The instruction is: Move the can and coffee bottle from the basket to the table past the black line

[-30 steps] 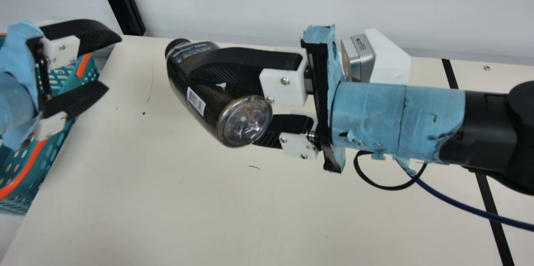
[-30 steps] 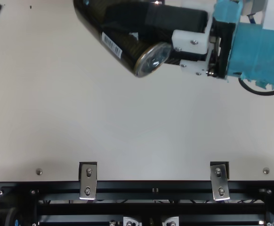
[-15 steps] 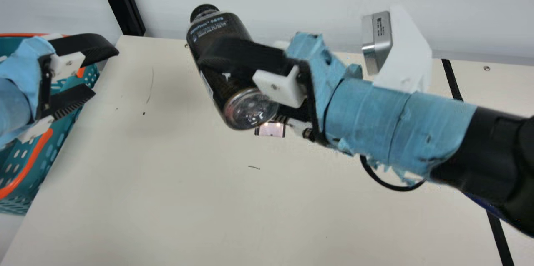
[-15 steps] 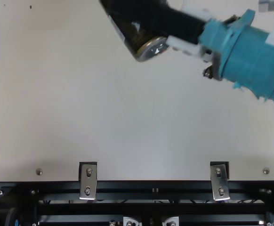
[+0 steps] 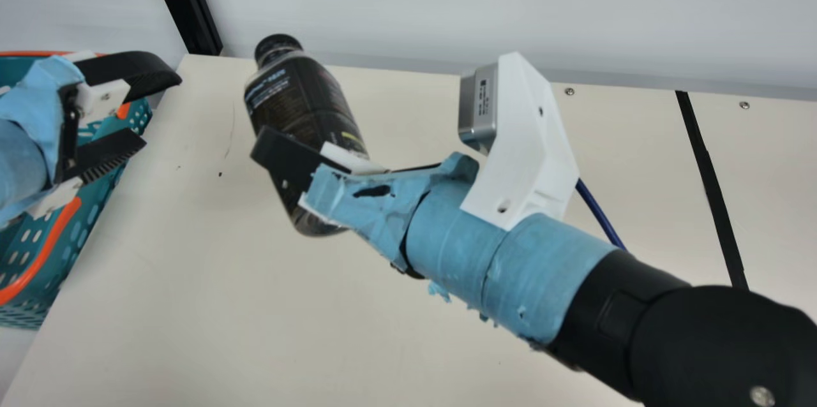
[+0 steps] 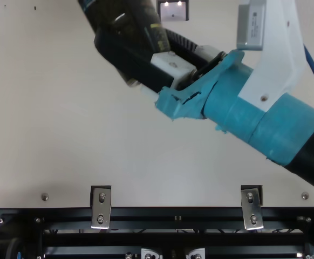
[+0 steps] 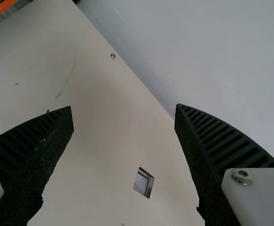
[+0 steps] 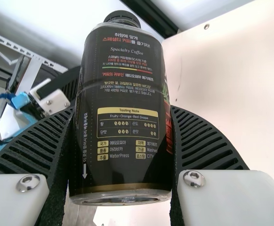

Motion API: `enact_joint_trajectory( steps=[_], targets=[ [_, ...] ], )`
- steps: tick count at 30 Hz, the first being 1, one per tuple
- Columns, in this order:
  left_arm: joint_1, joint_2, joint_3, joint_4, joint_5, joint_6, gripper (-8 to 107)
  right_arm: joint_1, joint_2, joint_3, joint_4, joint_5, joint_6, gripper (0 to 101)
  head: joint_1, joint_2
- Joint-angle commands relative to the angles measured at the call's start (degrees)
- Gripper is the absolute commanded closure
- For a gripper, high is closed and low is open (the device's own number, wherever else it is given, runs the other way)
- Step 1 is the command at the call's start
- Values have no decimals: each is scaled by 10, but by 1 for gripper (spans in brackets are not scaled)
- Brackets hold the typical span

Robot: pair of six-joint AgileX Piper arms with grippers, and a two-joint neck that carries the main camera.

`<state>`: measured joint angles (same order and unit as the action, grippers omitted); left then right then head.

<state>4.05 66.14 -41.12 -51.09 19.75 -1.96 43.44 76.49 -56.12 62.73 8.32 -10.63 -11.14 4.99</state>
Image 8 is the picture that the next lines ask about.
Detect blue cable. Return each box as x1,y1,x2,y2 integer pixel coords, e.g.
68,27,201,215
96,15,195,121
0,91,31,113

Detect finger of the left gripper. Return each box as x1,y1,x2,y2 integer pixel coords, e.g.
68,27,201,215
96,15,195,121
40,75,81,114
29,66,81,99

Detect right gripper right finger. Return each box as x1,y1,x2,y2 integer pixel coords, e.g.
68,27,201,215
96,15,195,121
169,105,274,226

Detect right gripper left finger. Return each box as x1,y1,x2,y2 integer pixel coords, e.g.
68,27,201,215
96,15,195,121
0,105,79,226

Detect dark coffee bottle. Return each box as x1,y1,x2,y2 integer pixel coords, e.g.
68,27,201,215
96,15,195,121
67,10,177,207

